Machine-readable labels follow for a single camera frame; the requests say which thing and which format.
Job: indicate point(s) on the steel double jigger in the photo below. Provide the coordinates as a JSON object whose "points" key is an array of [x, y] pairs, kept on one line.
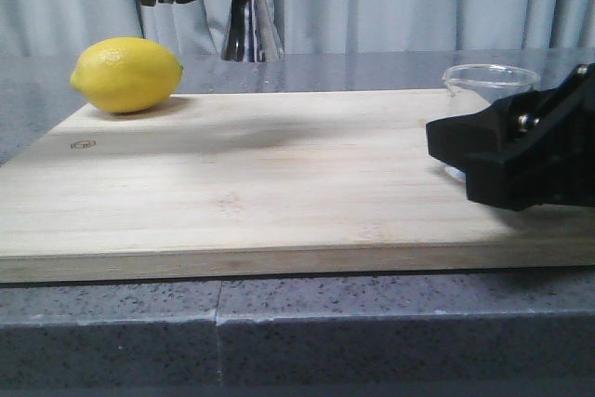
{"points": [[251, 35]]}

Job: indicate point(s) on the clear glass beaker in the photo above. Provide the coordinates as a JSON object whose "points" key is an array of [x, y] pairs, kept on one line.
{"points": [[472, 87]]}

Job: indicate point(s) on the yellow lemon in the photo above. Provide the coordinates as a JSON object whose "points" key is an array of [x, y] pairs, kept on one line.
{"points": [[126, 74]]}

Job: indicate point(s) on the grey curtain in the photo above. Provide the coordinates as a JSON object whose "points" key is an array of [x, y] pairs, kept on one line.
{"points": [[67, 27]]}

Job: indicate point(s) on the light wooden cutting board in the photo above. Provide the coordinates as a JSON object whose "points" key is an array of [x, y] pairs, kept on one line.
{"points": [[250, 184]]}

